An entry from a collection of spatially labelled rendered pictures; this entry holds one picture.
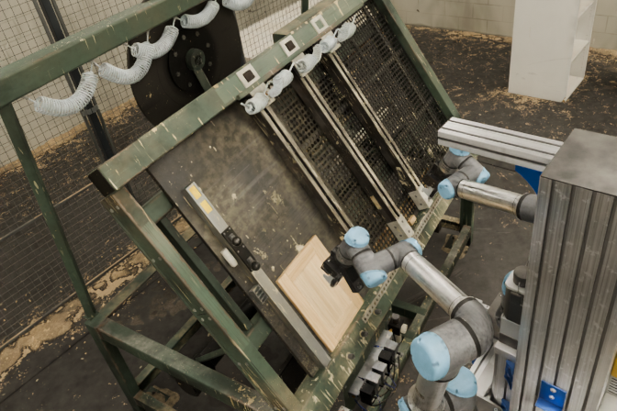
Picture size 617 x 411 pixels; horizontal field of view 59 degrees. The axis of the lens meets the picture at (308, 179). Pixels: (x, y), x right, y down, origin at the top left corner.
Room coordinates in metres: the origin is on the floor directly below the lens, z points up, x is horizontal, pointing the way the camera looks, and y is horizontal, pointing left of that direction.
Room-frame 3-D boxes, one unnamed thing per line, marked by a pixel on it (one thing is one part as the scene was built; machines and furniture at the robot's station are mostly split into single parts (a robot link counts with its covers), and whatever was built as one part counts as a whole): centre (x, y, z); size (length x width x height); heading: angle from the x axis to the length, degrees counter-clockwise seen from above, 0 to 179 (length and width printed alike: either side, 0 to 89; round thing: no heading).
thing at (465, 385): (1.02, -0.36, 1.20); 0.13 x 0.12 x 0.14; 110
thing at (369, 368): (1.52, -0.20, 0.69); 0.50 x 0.14 x 0.24; 143
